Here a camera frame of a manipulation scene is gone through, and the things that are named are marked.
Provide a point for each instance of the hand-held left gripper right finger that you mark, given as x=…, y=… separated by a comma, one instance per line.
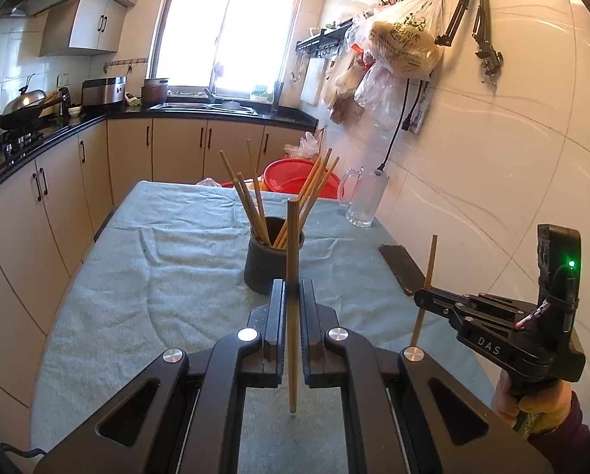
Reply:
x=307, y=316

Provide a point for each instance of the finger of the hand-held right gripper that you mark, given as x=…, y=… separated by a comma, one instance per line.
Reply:
x=443, y=306

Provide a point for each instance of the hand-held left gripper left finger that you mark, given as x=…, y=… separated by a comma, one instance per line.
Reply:
x=278, y=316

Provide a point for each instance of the wooden chopstick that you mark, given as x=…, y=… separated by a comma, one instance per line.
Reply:
x=430, y=261
x=292, y=237

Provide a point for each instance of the dark grey chopstick holder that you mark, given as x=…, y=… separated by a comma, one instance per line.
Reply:
x=262, y=266

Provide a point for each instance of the bundle of wooden chopsticks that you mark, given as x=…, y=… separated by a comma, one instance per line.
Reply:
x=262, y=229

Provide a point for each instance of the person's right forearm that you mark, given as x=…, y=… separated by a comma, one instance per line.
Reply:
x=571, y=434

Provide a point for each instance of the person's right hand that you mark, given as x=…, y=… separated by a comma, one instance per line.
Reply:
x=504, y=400

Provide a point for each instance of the black smartphone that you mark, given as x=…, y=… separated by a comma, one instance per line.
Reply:
x=398, y=264

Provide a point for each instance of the grey-green towel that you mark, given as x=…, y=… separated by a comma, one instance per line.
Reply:
x=176, y=266

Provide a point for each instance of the clear glass mug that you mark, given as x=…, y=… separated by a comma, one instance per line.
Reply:
x=369, y=197

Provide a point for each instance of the red plastic basket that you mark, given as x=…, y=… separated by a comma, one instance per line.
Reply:
x=287, y=173

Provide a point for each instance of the beige base cabinets under sink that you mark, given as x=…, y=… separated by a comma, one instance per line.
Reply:
x=181, y=153

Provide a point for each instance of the steel sink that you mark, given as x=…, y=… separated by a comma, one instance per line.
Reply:
x=196, y=107

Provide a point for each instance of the hanging clear plastic bags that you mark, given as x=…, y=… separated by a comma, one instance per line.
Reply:
x=369, y=94

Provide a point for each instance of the white cutting board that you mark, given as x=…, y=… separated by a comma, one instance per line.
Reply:
x=312, y=81

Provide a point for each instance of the beige side base cabinets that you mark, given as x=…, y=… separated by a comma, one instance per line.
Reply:
x=38, y=237

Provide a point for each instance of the brown cooking pot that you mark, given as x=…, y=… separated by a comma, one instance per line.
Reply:
x=155, y=91

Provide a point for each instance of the white plastic bag with bread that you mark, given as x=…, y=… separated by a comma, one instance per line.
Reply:
x=403, y=34

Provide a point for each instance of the black kitchen countertop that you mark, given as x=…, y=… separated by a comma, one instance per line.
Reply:
x=77, y=126

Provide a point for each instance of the silver countertop appliance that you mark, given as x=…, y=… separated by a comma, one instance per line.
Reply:
x=104, y=91

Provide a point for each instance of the kitchen window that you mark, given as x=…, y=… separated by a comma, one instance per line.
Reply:
x=225, y=24

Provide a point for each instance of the dark bottle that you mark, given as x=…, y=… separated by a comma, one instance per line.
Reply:
x=64, y=103

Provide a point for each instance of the gas stove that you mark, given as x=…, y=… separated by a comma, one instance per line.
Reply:
x=13, y=145

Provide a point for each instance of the wok with lid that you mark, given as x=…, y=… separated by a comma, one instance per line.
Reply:
x=23, y=106

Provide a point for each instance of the black wall shelf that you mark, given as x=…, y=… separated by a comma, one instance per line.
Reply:
x=324, y=39

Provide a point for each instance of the beige wall cabinets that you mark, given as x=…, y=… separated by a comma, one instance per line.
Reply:
x=97, y=19

